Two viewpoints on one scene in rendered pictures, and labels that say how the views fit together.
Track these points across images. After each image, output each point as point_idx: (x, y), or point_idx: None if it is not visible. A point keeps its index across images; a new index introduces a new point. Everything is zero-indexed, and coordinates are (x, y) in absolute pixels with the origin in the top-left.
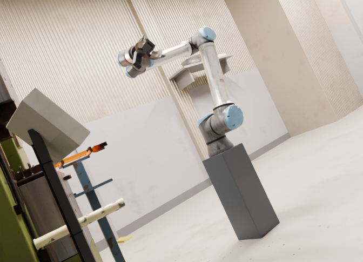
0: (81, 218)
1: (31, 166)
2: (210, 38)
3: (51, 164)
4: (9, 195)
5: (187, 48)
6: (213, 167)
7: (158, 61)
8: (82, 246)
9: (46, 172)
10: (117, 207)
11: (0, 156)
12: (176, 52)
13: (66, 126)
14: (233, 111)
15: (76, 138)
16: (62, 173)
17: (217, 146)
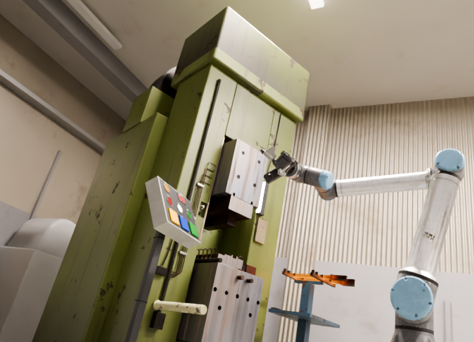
0: (178, 303)
1: (216, 252)
2: (444, 166)
3: (156, 239)
4: (162, 258)
5: (425, 178)
6: None
7: (359, 186)
8: (134, 312)
9: (152, 244)
10: (195, 310)
11: None
12: (398, 180)
13: (155, 210)
14: (408, 286)
15: (155, 221)
16: (247, 275)
17: (396, 336)
